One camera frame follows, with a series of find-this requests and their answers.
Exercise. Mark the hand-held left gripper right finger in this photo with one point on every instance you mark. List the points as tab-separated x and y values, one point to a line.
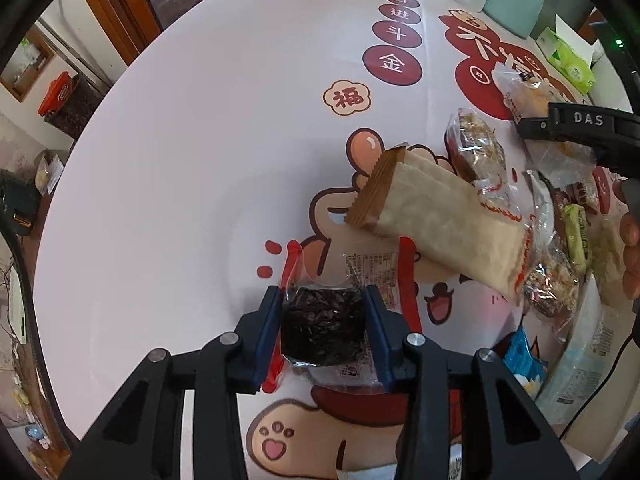
377	332

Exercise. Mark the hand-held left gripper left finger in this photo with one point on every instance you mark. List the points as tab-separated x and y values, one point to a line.
268	332

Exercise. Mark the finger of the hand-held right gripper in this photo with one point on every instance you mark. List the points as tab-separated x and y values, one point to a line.
532	127

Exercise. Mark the clear bread packet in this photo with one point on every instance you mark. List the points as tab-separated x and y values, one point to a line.
527	92

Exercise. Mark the clear packet of dark seeds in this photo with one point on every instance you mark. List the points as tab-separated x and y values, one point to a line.
322	325

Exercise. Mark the green snack packet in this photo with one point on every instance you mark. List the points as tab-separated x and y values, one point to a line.
576	235

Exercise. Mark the blue snack packet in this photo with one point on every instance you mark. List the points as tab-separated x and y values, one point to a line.
522	360

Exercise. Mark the person's right hand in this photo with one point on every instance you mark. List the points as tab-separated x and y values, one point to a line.
631	255

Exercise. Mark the clear packet of nut brittle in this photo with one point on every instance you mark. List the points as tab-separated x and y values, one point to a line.
475	147
550	280

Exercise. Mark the green tissue pack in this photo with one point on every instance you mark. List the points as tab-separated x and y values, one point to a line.
567	57

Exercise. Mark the clear packet of beige crumbs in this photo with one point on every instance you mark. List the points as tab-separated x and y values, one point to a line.
607	255

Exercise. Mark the beige packet with brown end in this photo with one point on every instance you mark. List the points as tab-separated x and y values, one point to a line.
440	225

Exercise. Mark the mint green box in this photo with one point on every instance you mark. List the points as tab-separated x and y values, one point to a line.
515	4

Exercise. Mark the printed tablecloth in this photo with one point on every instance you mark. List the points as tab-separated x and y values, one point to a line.
200	160

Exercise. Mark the white plastic packet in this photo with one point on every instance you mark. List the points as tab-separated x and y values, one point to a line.
580	355

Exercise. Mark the white device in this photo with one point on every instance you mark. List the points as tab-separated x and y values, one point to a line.
17	310

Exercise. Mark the black device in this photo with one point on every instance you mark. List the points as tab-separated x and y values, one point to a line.
17	205

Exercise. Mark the orange-lid storage bin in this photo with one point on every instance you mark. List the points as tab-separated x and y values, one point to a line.
62	97

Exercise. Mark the wooden wall shelf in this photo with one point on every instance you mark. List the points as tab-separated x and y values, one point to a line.
27	65

